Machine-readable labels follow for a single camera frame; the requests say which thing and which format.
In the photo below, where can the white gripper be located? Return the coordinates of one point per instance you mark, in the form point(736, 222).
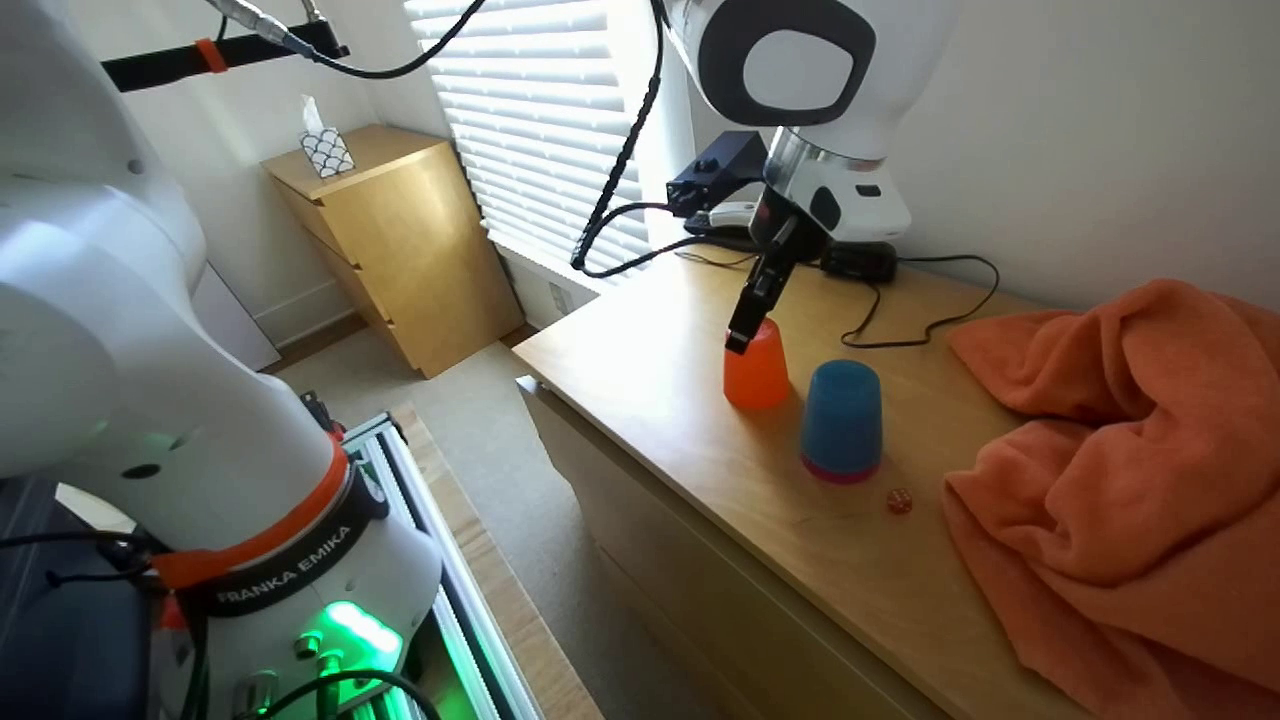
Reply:
point(847, 199)

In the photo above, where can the orange plastic cup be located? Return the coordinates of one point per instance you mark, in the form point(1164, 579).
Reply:
point(758, 377)

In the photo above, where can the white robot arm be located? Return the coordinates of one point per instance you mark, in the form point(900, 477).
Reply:
point(298, 554)

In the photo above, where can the blue plastic cup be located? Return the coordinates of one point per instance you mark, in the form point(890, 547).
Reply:
point(843, 423)

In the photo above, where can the black round device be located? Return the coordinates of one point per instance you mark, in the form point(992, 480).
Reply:
point(861, 261)

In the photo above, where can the white window blinds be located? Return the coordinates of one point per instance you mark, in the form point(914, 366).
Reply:
point(537, 116)

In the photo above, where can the wooden desk cabinet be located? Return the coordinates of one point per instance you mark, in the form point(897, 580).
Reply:
point(786, 597)

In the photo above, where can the light wooden dresser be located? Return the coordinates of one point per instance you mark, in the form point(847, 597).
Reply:
point(407, 241)

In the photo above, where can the orange fleece blanket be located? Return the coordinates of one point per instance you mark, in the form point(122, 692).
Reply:
point(1124, 531)

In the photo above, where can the patterned tissue box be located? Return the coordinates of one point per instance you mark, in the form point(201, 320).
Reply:
point(322, 141)

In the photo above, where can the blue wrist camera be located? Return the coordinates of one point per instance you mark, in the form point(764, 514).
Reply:
point(726, 164)

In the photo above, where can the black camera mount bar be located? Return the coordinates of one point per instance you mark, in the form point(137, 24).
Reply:
point(201, 58)

